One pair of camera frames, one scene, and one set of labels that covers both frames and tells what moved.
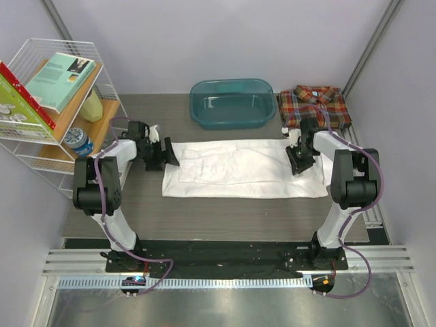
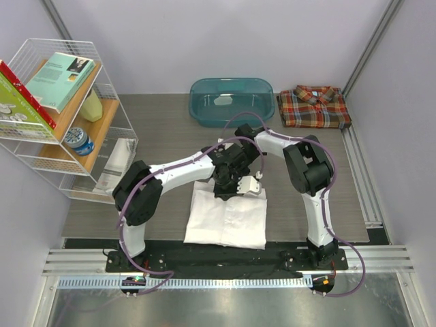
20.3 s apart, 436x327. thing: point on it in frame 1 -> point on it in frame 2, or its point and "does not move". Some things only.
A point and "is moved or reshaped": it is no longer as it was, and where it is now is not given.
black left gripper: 162,158 -> 226,195
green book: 18,119 does not move
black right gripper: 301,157 -> 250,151
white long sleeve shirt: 237,167 is moved or reshaped
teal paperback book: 58,79 does not move
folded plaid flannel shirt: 328,105 does not move
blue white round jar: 77,139 does not move
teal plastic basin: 232,103 does not move
